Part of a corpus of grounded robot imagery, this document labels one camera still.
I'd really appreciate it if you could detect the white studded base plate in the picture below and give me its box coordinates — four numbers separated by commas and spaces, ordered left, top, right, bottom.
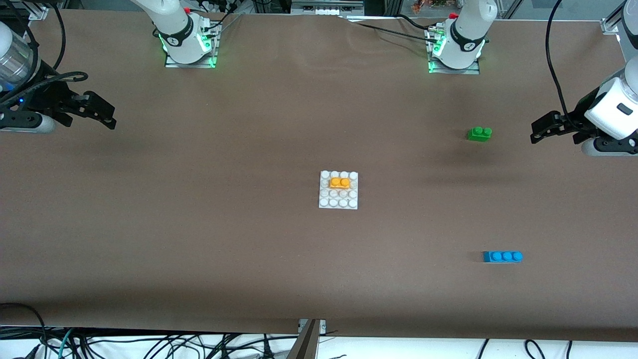
319, 171, 359, 210

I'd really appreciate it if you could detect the blue three-stud block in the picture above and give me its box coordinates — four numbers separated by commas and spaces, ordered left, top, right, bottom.
482, 251, 523, 263

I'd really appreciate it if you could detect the brown table cover sheet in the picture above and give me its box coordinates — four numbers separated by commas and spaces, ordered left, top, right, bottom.
0, 9, 638, 343

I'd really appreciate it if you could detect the grey device behind table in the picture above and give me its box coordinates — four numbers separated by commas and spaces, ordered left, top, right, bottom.
291, 0, 365, 16

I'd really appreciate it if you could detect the black cable along right arm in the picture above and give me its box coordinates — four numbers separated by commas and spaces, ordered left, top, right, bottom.
0, 0, 89, 108

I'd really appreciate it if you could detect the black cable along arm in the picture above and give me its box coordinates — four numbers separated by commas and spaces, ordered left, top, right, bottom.
545, 0, 574, 125
0, 0, 89, 108

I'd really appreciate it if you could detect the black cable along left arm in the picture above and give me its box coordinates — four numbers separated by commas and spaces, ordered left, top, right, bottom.
545, 0, 574, 125

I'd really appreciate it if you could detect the black cable across table cover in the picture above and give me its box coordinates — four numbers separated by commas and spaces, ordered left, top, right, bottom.
349, 14, 442, 44

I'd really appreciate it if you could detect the black looped floor cable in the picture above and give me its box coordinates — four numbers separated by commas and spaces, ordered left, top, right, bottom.
0, 302, 49, 359

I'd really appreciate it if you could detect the teal floor cable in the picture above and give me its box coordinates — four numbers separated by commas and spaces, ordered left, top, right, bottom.
56, 328, 76, 359

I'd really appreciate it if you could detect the metal table post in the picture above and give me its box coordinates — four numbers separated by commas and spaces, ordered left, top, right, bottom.
286, 319, 327, 359

